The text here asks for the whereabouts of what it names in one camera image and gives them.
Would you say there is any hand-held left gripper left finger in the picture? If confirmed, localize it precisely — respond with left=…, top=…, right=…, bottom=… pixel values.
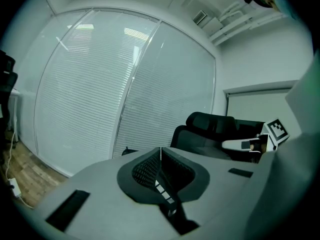
left=131, top=146, right=161, bottom=190

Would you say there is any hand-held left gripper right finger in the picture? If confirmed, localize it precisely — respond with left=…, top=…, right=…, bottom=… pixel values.
left=161, top=146, right=196, bottom=193

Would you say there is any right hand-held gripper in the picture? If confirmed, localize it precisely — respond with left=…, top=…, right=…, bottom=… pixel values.
left=221, top=118, right=291, bottom=153

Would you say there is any black mesh chair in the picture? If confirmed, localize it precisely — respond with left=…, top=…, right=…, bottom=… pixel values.
left=169, top=111, right=261, bottom=164

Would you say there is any black armrest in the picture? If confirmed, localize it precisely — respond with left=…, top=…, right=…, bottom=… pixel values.
left=121, top=146, right=140, bottom=156

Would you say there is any white roller blind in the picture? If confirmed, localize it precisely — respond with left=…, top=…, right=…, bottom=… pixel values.
left=227, top=88, right=299, bottom=138

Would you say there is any glass partition with white blinds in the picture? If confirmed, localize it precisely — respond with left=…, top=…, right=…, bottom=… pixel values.
left=33, top=7, right=217, bottom=177

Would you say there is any white pipe bundle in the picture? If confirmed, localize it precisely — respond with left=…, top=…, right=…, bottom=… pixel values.
left=208, top=1, right=286, bottom=47

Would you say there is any white power strip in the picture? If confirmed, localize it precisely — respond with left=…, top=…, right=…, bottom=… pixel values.
left=7, top=178, right=22, bottom=198

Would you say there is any white ceiling air vent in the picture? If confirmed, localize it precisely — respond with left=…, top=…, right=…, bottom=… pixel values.
left=192, top=9, right=208, bottom=25

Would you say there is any white desk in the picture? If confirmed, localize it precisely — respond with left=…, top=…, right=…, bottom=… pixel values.
left=9, top=88, right=23, bottom=147

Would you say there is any white wall-mounted box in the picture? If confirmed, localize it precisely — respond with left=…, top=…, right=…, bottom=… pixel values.
left=201, top=17, right=224, bottom=36

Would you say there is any white power strip cable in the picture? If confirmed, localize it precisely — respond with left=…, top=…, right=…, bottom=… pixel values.
left=18, top=195, right=35, bottom=209

